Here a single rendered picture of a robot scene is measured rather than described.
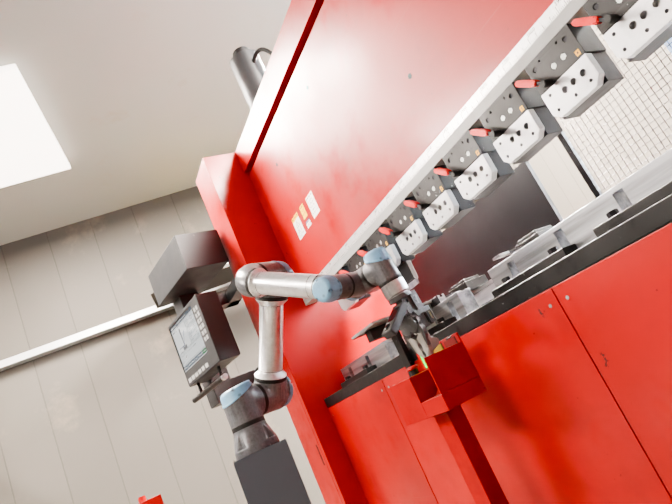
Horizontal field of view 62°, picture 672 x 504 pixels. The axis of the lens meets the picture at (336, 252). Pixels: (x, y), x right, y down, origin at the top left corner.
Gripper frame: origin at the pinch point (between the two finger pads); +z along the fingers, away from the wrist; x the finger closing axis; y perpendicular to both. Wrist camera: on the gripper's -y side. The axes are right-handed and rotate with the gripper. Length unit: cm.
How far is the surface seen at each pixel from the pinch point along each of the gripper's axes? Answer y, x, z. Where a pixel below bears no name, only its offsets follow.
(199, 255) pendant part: 17, 135, -100
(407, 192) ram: 34, 4, -52
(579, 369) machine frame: 11.2, -33.1, 18.7
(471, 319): 16.8, -6.2, -4.0
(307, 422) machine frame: 23, 124, 1
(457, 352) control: 6.5, -4.7, 2.1
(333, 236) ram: 42, 62, -63
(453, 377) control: 0.4, -4.6, 7.2
